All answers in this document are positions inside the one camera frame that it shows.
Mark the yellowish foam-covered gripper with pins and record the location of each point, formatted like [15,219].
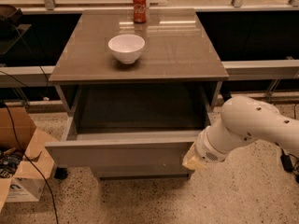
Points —
[206,150]

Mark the grey top drawer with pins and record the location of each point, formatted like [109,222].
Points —
[112,128]

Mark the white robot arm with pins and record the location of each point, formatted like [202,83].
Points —
[243,120]

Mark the white ceramic bowl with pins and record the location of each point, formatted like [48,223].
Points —
[126,48]

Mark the open cardboard box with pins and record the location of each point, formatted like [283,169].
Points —
[28,164]

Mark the red soda can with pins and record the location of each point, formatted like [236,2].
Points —
[140,11]

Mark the dark side table left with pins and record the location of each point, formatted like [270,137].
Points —
[11,28]

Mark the black power adapter with cable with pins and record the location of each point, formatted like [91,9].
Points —
[288,166]

